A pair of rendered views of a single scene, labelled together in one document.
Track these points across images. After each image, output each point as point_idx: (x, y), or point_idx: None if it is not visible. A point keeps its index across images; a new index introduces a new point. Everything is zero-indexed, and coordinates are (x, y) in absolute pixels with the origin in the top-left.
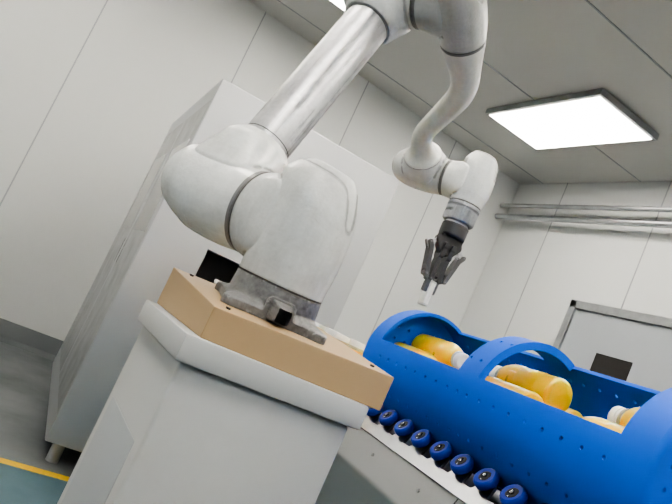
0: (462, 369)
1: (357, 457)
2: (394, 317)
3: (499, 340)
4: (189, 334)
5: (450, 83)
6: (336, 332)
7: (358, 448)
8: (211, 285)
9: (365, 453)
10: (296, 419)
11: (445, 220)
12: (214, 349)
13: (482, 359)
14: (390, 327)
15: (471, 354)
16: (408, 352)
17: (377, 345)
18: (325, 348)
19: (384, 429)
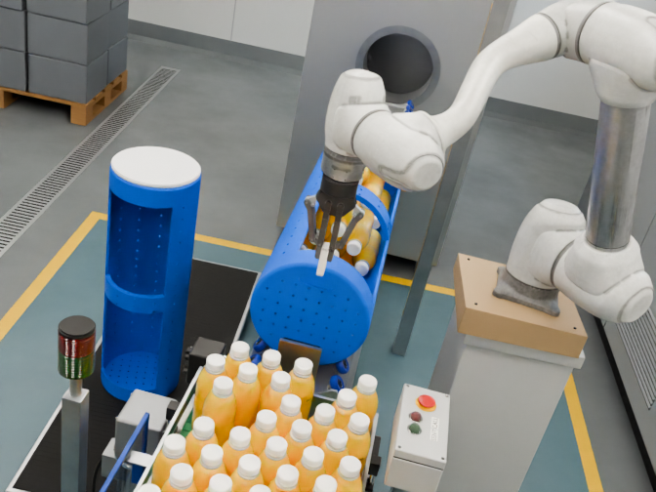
0: (389, 237)
1: (355, 364)
2: (364, 291)
3: (378, 207)
4: None
5: (510, 67)
6: (366, 375)
7: (353, 363)
8: (559, 320)
9: (355, 355)
10: None
11: (358, 181)
12: None
13: (389, 222)
14: (371, 295)
15: (387, 227)
16: (380, 278)
17: (372, 314)
18: (500, 266)
19: None
